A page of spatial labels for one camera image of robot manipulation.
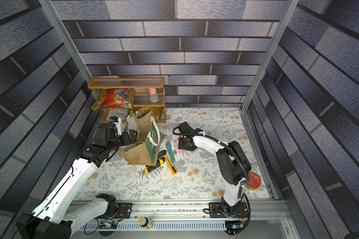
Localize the small gold lid jar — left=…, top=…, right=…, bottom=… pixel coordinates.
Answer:
left=138, top=217, right=153, bottom=230

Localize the black yellow utility knife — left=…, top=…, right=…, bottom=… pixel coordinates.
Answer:
left=145, top=156, right=166, bottom=174

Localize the wooden two-tier shelf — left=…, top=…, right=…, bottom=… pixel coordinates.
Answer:
left=88, top=77, right=167, bottom=123

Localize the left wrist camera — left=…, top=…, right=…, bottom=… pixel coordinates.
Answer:
left=109, top=116, right=122, bottom=135

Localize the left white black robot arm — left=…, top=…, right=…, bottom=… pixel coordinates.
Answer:
left=16, top=122, right=138, bottom=239

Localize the red round tin lid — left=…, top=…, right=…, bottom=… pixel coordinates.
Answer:
left=245, top=171, right=262, bottom=190

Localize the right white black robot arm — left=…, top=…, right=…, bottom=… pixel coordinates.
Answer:
left=172, top=122, right=251, bottom=217

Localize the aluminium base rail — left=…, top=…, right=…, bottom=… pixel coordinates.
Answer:
left=38, top=199, right=300, bottom=239

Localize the burlap green Christmas tote bag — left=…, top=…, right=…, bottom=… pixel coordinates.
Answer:
left=119, top=112, right=162, bottom=166

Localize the orange utility knife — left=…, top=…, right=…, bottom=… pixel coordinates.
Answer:
left=165, top=155, right=178, bottom=175

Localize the teal utility knife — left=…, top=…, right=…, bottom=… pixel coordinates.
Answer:
left=165, top=141, right=176, bottom=163

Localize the small pink capped bottle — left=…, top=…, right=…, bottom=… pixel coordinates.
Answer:
left=149, top=88, right=159, bottom=103

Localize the gold candy bag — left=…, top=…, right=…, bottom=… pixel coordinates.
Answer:
left=132, top=107, right=164, bottom=121

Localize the red gold snack bag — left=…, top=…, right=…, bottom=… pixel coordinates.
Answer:
left=91, top=89, right=136, bottom=111

